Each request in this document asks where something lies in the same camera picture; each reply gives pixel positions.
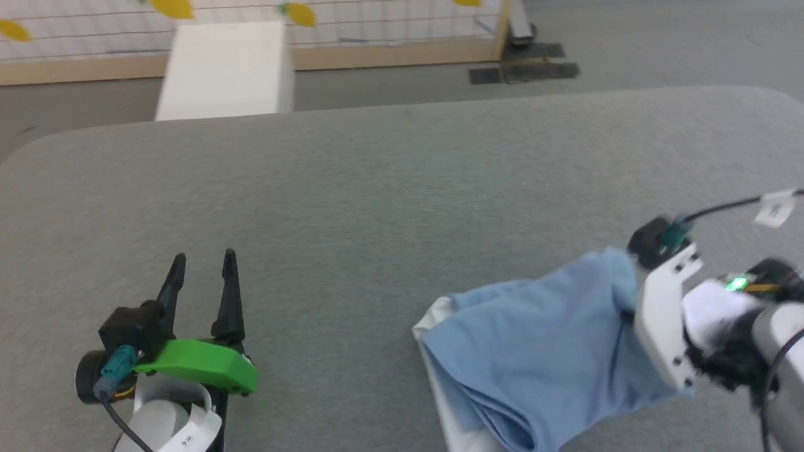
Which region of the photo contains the white rectangular box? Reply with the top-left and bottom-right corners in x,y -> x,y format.
154,22 -> 296,122

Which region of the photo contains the left cable white paper tag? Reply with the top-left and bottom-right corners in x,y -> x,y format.
157,405 -> 222,452

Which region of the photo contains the cable white paper tag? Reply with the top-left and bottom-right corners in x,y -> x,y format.
752,190 -> 797,228
157,405 -> 222,452

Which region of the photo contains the right camera cable teal plug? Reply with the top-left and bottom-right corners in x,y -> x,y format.
663,188 -> 804,249

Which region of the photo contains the camera cable teal plug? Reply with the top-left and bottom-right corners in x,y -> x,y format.
93,344 -> 155,452
663,188 -> 804,249

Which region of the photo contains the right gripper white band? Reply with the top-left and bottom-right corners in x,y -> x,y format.
633,244 -> 804,393

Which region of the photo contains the light blue polo shirt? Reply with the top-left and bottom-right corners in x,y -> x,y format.
413,246 -> 695,452

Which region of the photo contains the large black floor tape patch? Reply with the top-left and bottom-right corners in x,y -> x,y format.
501,43 -> 580,82

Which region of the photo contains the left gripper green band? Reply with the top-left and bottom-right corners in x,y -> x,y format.
75,249 -> 258,402

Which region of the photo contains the right cable white paper tag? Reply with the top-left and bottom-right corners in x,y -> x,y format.
752,190 -> 797,228

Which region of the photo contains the grey metal partition foot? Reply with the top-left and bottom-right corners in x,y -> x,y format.
508,0 -> 538,48

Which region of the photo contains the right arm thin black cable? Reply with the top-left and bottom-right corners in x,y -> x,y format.
757,326 -> 804,452

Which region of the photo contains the left camera cable teal plug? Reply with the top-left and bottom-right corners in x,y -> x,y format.
93,344 -> 155,452

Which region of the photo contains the lemon print grid partition screen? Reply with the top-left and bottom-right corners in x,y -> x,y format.
0,0 -> 517,87

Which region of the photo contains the grey fabric sofa seat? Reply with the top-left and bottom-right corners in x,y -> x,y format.
0,86 -> 804,452

